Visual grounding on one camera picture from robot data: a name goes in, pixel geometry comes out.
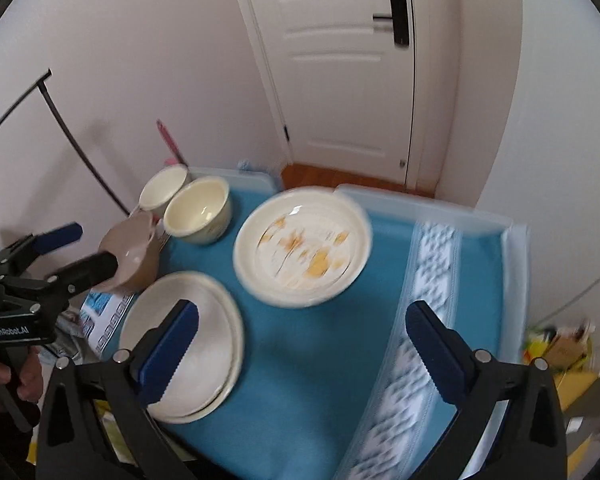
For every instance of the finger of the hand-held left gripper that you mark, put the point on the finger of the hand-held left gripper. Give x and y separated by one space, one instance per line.
60 235
92 267

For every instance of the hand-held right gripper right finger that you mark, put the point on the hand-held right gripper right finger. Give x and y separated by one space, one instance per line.
435 355

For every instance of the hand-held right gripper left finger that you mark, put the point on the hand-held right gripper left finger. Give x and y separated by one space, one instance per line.
172 350

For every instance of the brown bowl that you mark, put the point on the brown bowl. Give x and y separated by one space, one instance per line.
130 245

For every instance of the cream bowl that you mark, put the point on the cream bowl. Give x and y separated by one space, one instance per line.
160 185
200 205

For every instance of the floral cream plate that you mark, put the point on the floral cream plate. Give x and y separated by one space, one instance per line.
300 245

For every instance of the person's left hand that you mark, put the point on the person's left hand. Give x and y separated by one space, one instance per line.
31 377

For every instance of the blue patterned tablecloth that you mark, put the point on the blue patterned tablecloth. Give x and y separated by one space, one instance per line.
300 360

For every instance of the pink plastic tool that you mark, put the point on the pink plastic tool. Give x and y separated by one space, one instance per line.
169 142

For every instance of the yellow cardboard box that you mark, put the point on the yellow cardboard box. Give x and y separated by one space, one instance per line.
575 385

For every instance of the white panel door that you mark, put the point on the white panel door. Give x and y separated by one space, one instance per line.
340 110

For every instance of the white wardrobe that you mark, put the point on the white wardrobe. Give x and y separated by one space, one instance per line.
555 110

